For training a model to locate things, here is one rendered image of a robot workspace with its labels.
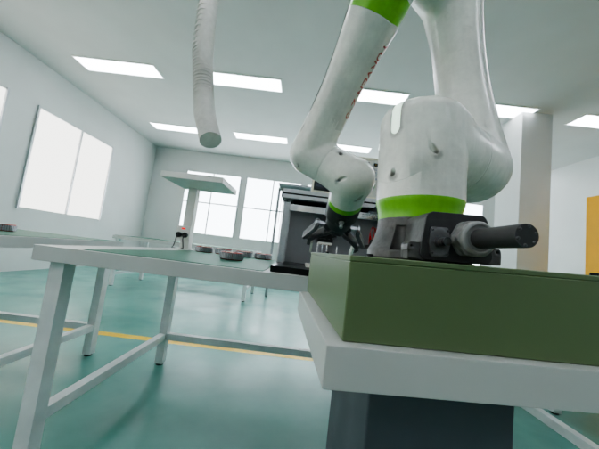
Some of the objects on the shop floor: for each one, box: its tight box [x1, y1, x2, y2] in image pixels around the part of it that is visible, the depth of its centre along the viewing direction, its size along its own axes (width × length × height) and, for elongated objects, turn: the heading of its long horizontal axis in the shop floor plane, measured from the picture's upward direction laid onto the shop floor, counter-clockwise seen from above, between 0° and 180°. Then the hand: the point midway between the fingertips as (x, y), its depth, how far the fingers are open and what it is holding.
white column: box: [492, 112, 553, 272], centre depth 419 cm, size 50×45×330 cm
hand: (330, 250), depth 95 cm, fingers open, 13 cm apart
